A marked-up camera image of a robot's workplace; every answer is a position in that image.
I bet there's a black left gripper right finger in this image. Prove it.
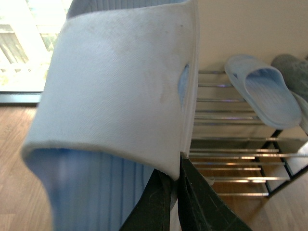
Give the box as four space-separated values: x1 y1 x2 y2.
177 153 251 231

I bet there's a grey knit sneaker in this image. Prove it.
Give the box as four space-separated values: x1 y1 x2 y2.
271 54 308 134

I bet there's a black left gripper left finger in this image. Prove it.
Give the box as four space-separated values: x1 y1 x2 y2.
120 169 173 231

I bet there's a dark left window frame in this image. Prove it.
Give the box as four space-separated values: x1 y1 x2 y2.
0 91 42 104

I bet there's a light blue slipper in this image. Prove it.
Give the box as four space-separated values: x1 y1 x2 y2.
21 0 199 231
224 54 302 130

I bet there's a black metal shoe rack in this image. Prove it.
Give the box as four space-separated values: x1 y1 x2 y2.
190 70 308 197

